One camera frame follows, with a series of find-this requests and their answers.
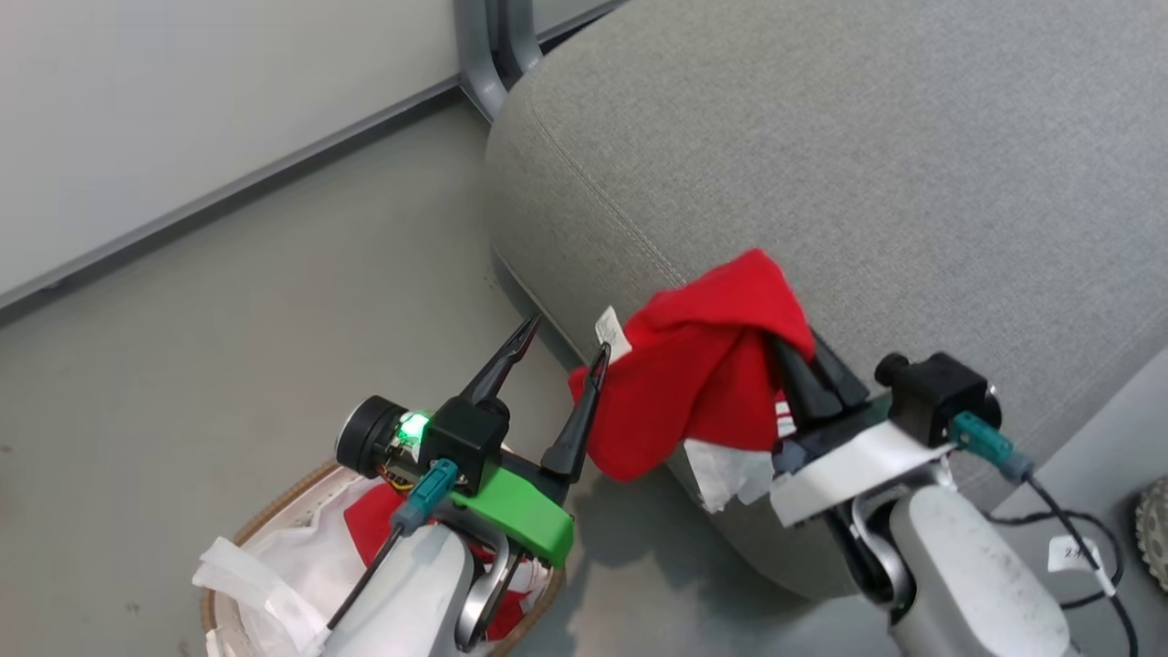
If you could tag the white basket liner cloth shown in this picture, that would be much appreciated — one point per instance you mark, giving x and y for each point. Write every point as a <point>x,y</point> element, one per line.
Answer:
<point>274,575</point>

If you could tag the grey fabric sofa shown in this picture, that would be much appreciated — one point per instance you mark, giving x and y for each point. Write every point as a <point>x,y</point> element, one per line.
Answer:
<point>867,164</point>

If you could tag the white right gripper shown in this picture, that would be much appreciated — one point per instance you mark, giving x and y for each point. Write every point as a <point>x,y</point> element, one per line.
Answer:
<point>849,474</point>

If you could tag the red garment in basket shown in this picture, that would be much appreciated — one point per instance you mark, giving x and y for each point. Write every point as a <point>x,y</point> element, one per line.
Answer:
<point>370,525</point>

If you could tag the grey metal frame leg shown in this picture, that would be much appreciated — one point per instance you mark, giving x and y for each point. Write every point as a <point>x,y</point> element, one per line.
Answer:
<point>484,55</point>

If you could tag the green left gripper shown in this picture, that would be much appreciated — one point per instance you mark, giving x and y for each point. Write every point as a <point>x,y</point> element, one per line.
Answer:
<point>520,511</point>

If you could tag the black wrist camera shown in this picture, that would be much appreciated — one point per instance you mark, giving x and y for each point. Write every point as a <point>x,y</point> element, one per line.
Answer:
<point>935,392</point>
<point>461,433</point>

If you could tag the round woven beige object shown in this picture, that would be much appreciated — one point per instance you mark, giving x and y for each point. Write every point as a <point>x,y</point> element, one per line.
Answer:
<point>1155,534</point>

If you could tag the red garment with white labels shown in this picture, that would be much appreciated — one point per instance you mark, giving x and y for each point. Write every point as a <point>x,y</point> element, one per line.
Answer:
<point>703,365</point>

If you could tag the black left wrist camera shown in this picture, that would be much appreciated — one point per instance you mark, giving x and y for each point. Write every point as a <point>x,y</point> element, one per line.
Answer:
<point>461,433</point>

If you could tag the round wicker laundry basket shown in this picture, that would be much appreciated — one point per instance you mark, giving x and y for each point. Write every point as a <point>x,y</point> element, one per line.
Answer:
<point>274,511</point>

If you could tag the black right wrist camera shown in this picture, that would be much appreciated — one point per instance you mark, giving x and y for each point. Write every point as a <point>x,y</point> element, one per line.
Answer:
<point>935,392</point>

